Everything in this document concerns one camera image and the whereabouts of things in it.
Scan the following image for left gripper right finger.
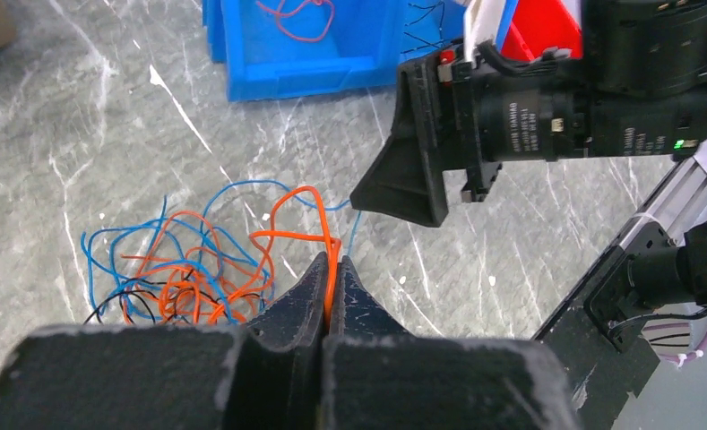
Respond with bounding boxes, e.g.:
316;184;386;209
320;257;579;429

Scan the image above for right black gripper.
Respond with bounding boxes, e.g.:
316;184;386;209
349;42;603;228

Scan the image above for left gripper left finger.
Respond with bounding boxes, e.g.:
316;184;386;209
0;254;329;429

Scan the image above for blue wire bundle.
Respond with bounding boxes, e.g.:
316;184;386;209
81;178;363;324

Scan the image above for black wire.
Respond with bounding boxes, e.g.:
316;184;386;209
82;270;259;326

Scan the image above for red plastic bin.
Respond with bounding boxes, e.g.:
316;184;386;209
501;0;583;62

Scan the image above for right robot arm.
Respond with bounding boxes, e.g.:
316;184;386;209
350;1;707;228

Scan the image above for blue double plastic bin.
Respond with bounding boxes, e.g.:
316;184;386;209
202;1;464;101

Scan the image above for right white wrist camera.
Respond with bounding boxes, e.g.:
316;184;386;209
460;0;518;63

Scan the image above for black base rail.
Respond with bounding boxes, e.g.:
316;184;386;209
533;216;707;430

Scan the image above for aluminium frame rail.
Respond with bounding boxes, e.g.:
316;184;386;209
615;158;707;249

